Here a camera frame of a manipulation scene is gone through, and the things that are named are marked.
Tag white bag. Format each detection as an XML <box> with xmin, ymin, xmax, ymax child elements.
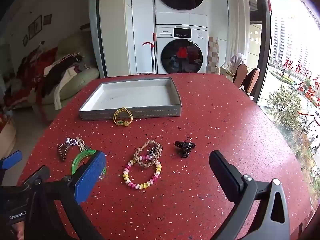
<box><xmin>220</xmin><ymin>53</ymin><xmax>247</xmax><ymax>80</ymax></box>

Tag cream sofa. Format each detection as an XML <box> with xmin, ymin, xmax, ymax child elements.
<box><xmin>27</xmin><ymin>31</ymin><xmax>100</xmax><ymax>110</ymax></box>

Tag brown chair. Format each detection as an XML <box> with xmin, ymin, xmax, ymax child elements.
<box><xmin>232</xmin><ymin>64</ymin><xmax>248</xmax><ymax>89</ymax></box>
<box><xmin>244</xmin><ymin>68</ymin><xmax>260</xmax><ymax>95</ymax></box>

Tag brown spiral hair tie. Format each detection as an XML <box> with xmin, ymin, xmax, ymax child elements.
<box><xmin>57</xmin><ymin>142</ymin><xmax>69</xmax><ymax>161</ymax></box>

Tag green bangle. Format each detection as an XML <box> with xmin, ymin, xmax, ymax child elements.
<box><xmin>71</xmin><ymin>149</ymin><xmax>108</xmax><ymax>180</ymax></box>

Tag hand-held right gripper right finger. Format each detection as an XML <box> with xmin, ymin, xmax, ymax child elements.
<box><xmin>209</xmin><ymin>151</ymin><xmax>290</xmax><ymax>240</ymax></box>

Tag large picture frame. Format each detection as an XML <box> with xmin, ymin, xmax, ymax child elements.
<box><xmin>28</xmin><ymin>15</ymin><xmax>42</xmax><ymax>40</ymax></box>

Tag pink yellow bead bracelet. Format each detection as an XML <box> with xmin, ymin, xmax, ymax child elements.
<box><xmin>122</xmin><ymin>155</ymin><xmax>162</xmax><ymax>190</ymax></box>

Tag white cabinet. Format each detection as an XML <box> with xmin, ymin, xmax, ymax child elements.
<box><xmin>131</xmin><ymin>0</ymin><xmax>157</xmax><ymax>75</ymax></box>

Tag black claw hair clip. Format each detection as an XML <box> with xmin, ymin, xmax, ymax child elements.
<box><xmin>174</xmin><ymin>141</ymin><xmax>196</xmax><ymax>158</ymax></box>

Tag red-handled mop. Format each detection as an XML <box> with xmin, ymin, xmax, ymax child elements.
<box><xmin>142</xmin><ymin>32</ymin><xmax>158</xmax><ymax>74</ymax></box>

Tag pile of clothes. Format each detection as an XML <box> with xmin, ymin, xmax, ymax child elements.
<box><xmin>15</xmin><ymin>47</ymin><xmax>88</xmax><ymax>98</ymax></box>

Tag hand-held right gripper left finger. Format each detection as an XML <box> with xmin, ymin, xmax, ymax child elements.
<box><xmin>45</xmin><ymin>151</ymin><xmax>107</xmax><ymax>240</ymax></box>

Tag white hair clips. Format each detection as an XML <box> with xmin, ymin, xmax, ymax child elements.
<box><xmin>76</xmin><ymin>137</ymin><xmax>86</xmax><ymax>153</ymax></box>

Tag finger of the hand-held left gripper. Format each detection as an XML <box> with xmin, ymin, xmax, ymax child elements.
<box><xmin>0</xmin><ymin>151</ymin><xmax>23</xmax><ymax>170</ymax></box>
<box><xmin>24</xmin><ymin>166</ymin><xmax>50</xmax><ymax>188</ymax></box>

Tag white washing machine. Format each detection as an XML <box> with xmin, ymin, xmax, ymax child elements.
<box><xmin>155</xmin><ymin>25</ymin><xmax>209</xmax><ymax>75</ymax></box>

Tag yellow hair tie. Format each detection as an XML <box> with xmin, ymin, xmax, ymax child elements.
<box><xmin>113</xmin><ymin>107</ymin><xmax>133</xmax><ymax>127</ymax></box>

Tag braided beige bracelet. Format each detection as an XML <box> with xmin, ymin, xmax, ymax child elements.
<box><xmin>133</xmin><ymin>140</ymin><xmax>162</xmax><ymax>169</ymax></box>

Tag grey jewelry tray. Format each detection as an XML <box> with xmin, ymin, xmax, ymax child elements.
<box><xmin>79</xmin><ymin>77</ymin><xmax>182</xmax><ymax>121</ymax></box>

